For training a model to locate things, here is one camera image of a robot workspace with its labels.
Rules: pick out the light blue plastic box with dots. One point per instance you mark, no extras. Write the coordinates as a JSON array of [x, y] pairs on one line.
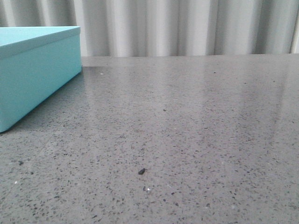
[[34, 63]]

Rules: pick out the small black debris piece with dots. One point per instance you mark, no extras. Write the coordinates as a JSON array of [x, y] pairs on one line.
[[141, 172]]

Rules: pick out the grey pleated curtain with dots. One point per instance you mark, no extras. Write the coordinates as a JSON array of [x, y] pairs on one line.
[[124, 28]]

